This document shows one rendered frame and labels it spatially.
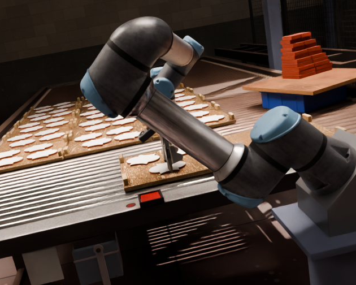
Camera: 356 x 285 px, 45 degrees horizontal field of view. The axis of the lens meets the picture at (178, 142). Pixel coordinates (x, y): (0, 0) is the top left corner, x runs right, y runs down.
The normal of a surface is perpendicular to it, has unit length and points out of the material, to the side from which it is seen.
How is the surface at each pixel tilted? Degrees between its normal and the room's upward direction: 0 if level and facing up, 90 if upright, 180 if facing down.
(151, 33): 70
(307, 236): 0
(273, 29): 90
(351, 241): 0
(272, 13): 90
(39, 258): 90
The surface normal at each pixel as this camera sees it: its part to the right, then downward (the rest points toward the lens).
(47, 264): 0.18, 0.24
